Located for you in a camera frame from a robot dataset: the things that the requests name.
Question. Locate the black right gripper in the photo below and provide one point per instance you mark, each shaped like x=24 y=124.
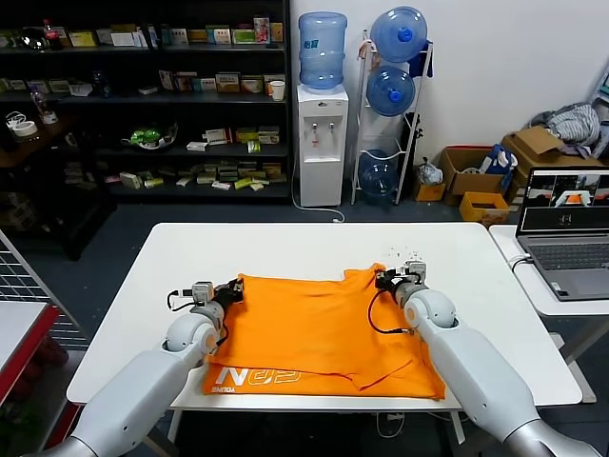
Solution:
x=392 y=281

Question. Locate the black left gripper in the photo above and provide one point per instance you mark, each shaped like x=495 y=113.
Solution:
x=228 y=295

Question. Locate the orange t-shirt with white print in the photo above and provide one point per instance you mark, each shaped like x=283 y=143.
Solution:
x=319 y=333

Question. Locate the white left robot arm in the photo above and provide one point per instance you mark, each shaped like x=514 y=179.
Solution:
x=143 y=395

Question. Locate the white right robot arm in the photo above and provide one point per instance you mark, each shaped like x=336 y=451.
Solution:
x=476 y=371

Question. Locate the grey clothes pile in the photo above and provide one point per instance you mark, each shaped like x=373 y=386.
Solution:
x=573 y=123

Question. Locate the white work table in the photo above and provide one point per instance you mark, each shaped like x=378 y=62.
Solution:
x=309 y=247

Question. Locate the small yellow box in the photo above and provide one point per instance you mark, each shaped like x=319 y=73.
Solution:
x=428 y=192

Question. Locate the white water dispenser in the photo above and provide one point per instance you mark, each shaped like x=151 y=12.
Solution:
x=321 y=181

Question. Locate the white plastic bag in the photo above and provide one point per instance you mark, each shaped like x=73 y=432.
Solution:
x=429 y=172

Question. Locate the orange cardboard box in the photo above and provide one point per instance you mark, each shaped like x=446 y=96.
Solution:
x=483 y=208

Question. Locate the open brown cardboard box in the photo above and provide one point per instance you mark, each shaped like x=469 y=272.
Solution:
x=468 y=182

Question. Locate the white power strip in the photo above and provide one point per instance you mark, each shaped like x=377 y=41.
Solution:
x=396 y=417

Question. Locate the flat white carton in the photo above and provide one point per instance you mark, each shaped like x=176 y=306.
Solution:
x=197 y=146

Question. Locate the white side table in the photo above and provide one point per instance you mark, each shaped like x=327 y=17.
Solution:
x=528 y=295

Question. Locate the white carton red stripe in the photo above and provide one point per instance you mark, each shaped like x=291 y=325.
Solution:
x=219 y=136

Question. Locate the blue and white bag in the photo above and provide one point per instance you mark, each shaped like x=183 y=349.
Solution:
x=497 y=161

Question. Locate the bowl of green items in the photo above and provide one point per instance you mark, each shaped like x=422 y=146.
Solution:
x=147 y=137

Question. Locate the grey laptop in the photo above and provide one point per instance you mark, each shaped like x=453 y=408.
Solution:
x=571 y=266

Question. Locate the white paper cup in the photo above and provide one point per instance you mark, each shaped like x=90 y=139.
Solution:
x=277 y=90

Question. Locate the orange and white carton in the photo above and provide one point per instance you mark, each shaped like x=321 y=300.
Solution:
x=251 y=85

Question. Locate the large brown cardboard box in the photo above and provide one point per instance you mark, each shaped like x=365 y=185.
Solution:
x=533 y=142

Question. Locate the yellow green carton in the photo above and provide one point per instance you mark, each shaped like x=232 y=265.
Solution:
x=227 y=82

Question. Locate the black shelf unit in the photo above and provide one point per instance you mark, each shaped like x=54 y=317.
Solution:
x=143 y=102

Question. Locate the dark blue cloth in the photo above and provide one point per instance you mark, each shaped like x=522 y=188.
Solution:
x=421 y=63

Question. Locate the red-edged white cart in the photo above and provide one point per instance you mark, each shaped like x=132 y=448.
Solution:
x=19 y=328

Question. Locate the blue water jug with label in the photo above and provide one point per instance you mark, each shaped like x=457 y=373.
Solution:
x=322 y=51

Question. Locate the dark wooden desk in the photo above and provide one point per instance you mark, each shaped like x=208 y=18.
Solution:
x=43 y=156

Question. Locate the dark blue bottle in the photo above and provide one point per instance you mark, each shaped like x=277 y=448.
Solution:
x=101 y=85

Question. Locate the green and white carton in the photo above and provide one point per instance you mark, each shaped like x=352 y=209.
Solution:
x=243 y=36

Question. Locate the pink carton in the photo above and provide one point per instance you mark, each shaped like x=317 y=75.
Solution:
x=261 y=30

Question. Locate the clear bottle purple contents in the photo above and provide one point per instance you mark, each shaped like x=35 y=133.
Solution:
x=45 y=108

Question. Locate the white tape roll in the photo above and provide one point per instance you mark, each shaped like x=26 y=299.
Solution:
x=24 y=127

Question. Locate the wide white carton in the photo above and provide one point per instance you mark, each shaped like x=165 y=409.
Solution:
x=126 y=39

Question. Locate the cola bottle red label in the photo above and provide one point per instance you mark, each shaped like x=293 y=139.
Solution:
x=51 y=37

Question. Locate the shiny metal bowl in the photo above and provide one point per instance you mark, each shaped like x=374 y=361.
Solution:
x=32 y=39

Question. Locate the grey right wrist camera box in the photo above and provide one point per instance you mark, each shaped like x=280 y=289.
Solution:
x=415 y=271

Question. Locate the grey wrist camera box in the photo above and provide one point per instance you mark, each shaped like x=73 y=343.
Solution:
x=202 y=292
x=415 y=271

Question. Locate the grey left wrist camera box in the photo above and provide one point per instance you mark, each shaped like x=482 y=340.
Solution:
x=202 y=292

